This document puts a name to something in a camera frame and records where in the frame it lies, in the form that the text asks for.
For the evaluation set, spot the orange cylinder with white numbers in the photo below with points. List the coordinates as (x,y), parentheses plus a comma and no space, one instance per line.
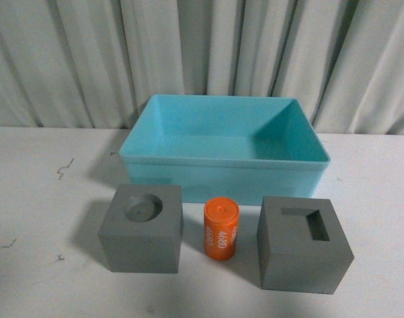
(221,220)

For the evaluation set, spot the light blue plastic box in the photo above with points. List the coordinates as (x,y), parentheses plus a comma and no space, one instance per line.
(244,148)

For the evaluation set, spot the white pleated curtain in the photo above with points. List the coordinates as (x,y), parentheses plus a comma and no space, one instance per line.
(95,64)

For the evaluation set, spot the gray cube with round hole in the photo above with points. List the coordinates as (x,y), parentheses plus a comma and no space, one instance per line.
(143,229)

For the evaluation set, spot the gray cube with rectangular slot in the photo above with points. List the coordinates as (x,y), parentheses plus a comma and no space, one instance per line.
(301,245)

